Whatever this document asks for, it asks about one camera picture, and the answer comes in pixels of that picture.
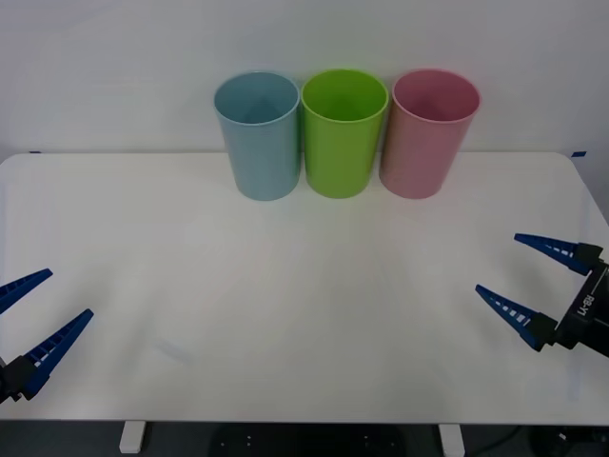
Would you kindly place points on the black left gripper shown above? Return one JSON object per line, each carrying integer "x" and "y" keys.
{"x": 4, "y": 388}

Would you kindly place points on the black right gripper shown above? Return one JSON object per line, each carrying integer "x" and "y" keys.
{"x": 590, "y": 314}

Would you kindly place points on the white table leg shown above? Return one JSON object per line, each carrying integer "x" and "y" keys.
{"x": 131, "y": 437}
{"x": 451, "y": 440}

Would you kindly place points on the pink plastic bin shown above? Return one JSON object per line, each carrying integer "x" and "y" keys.
{"x": 418, "y": 157}

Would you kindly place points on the green plastic bin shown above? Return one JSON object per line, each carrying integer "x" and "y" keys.
{"x": 340, "y": 157}

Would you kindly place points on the pale blue plastic bin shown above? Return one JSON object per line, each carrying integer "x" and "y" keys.
{"x": 261, "y": 157}

